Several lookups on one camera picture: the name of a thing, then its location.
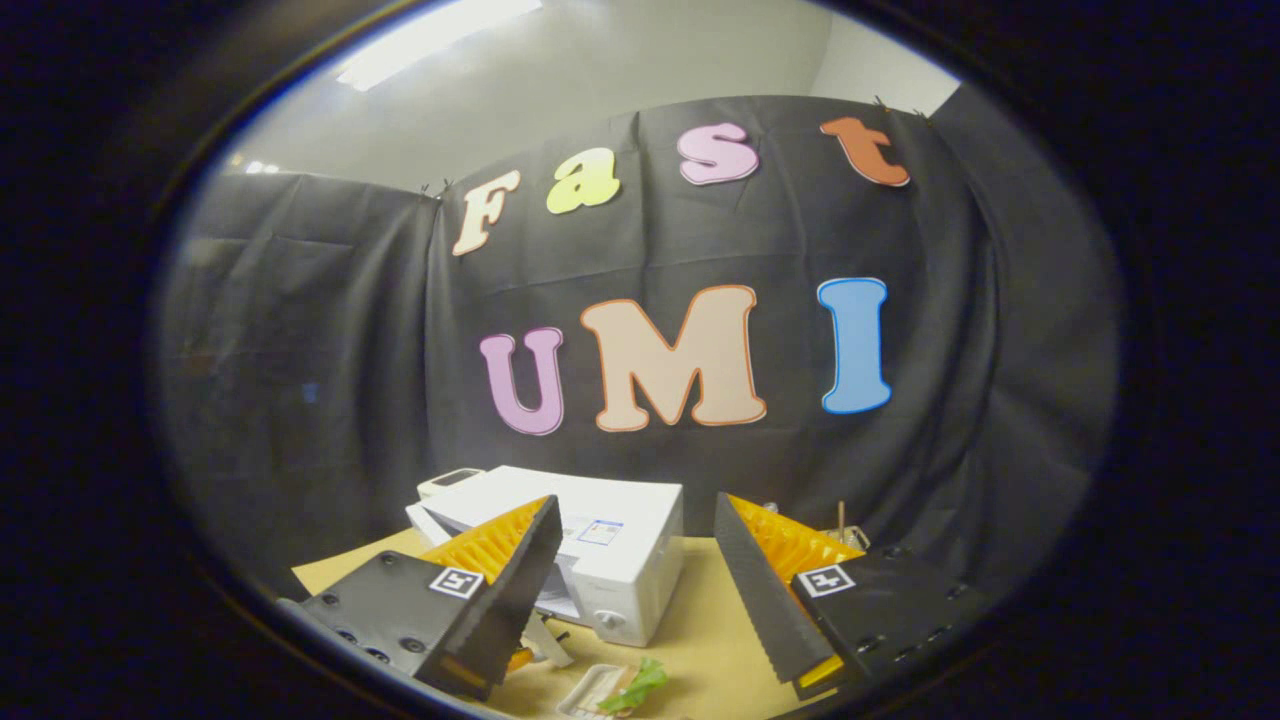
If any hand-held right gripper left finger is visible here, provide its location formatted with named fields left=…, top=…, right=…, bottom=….
left=300, top=495, right=563, bottom=701

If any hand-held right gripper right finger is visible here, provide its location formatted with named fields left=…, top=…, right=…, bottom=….
left=714, top=493, right=986, bottom=701

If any white food tray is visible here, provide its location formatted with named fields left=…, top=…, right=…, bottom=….
left=556, top=664, right=629, bottom=719

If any white microwave oven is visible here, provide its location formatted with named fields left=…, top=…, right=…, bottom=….
left=405, top=465, right=686, bottom=669

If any green lettuce leaf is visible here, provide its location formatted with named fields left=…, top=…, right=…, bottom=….
left=598, top=657, right=670, bottom=714

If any wire utensil holder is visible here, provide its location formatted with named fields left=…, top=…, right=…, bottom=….
left=815, top=518, right=872, bottom=554

